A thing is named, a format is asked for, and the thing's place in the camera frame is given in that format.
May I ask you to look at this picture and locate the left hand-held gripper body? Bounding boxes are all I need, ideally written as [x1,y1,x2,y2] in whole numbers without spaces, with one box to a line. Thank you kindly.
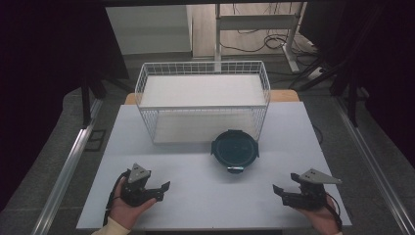
[119,163,155,208]

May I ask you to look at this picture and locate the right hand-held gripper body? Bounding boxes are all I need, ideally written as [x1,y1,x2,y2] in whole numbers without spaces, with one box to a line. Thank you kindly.
[281,167,344,211]

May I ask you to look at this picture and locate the person's left hand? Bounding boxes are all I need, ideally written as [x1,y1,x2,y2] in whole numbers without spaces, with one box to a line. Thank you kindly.
[109,177,159,230]

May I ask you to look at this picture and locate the person's right hand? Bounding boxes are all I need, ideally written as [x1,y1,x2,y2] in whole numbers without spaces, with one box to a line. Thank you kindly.
[295,198,343,235]

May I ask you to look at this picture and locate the dark round lidded container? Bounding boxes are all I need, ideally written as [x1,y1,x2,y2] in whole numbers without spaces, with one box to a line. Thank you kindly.
[209,128,260,175]

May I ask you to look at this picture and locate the black floor grille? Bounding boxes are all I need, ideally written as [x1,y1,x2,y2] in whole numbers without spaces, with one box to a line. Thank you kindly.
[84,128,108,153]

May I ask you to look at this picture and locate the black stand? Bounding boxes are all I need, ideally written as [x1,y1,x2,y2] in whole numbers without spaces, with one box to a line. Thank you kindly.
[79,73,110,129]
[328,64,370,128]

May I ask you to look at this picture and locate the white power strip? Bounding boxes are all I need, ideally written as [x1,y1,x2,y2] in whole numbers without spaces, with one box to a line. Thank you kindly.
[306,66,326,81]

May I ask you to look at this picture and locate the dark curtain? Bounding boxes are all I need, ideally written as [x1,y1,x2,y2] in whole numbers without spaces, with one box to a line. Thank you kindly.
[0,0,130,213]
[298,0,415,171]

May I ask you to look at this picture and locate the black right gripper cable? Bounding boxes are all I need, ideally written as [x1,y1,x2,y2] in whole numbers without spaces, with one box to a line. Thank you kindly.
[324,191,344,232]

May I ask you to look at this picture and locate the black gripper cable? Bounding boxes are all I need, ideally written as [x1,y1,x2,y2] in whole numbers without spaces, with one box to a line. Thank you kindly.
[102,169,129,228]
[324,191,344,232]

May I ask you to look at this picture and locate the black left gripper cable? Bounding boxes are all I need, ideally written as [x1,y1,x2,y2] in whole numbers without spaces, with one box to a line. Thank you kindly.
[102,169,129,228]

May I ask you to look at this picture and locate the metal floor rail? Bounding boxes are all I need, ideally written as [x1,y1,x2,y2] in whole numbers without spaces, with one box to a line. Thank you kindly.
[30,97,105,235]
[332,95,415,235]

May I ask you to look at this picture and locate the white wire basket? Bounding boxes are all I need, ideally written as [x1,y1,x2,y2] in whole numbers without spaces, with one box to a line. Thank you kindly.
[134,60,272,145]

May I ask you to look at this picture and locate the black floor cables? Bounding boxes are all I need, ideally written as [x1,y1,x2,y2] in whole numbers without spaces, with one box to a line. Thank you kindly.
[218,28,327,90]

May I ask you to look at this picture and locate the white metal desk frame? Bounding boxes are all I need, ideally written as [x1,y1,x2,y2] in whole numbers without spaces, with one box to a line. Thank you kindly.
[213,2,308,73]

